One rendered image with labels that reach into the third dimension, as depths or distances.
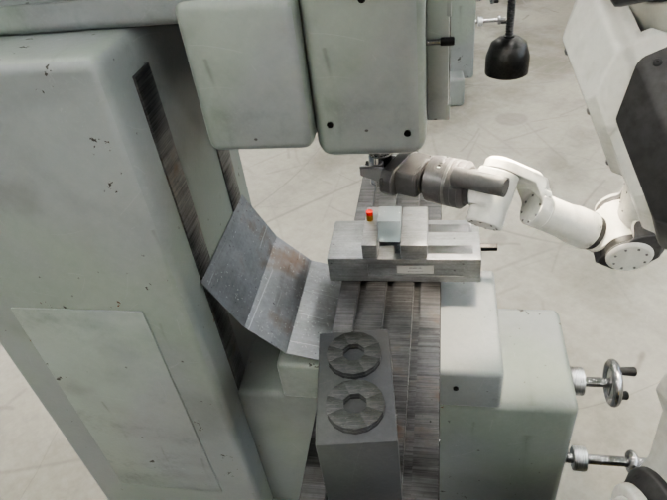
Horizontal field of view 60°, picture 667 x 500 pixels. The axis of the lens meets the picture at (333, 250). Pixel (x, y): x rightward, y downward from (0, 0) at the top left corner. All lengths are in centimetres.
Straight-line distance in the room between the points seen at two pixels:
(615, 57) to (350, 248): 86
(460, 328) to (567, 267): 153
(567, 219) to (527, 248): 183
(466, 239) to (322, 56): 61
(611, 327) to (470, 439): 124
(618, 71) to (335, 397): 58
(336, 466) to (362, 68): 61
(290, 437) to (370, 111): 92
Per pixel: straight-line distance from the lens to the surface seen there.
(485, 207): 103
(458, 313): 141
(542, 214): 108
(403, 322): 128
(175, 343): 128
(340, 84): 98
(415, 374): 120
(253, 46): 96
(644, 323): 268
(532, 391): 144
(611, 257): 114
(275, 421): 154
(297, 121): 99
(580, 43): 70
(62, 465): 248
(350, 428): 88
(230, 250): 133
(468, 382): 132
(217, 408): 142
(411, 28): 94
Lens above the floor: 183
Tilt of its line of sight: 39 degrees down
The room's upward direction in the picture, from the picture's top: 8 degrees counter-clockwise
